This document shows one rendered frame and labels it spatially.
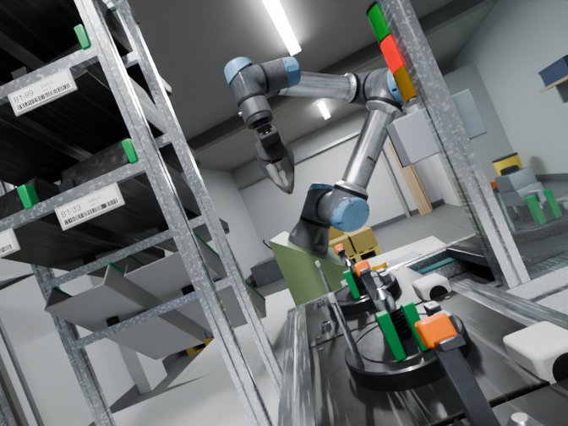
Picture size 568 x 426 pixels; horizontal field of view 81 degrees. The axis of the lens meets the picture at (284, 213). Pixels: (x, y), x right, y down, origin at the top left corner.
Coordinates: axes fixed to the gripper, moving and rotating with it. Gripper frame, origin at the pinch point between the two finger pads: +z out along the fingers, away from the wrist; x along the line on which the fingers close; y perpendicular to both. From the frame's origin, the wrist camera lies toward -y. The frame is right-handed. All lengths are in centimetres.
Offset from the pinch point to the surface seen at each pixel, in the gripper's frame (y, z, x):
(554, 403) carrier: -58, 26, -11
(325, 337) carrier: -30.4, 26.3, 4.0
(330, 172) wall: 780, -55, -121
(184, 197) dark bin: -26.0, -3.9, 17.5
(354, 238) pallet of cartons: 477, 84, -73
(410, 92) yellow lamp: -33.3, -3.7, -22.0
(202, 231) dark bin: -17.7, 2.3, 19.2
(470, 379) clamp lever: -63, 20, -5
